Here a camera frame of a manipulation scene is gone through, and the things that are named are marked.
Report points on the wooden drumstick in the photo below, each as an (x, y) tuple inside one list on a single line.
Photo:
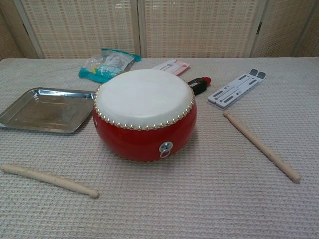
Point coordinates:
[(261, 147), (49, 178)]

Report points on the red drum white skin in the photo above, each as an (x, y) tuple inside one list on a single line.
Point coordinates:
[(144, 99)]

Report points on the shiny metal tray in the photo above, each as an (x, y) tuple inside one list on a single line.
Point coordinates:
[(45, 112)]

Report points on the black bottle red cap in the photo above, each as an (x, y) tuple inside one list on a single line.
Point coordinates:
[(199, 85)]

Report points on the pink white wipes packet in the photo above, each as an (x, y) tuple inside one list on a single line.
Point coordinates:
[(174, 67)]

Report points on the teal snack bag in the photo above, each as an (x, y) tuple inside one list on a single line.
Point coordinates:
[(109, 68)]

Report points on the beige woven tablecloth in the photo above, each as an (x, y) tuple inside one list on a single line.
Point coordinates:
[(159, 199)]

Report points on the white folding laptop stand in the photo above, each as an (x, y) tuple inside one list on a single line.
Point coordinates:
[(236, 89)]

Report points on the bamboo folding screen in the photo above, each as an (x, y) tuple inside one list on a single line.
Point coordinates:
[(87, 25)]

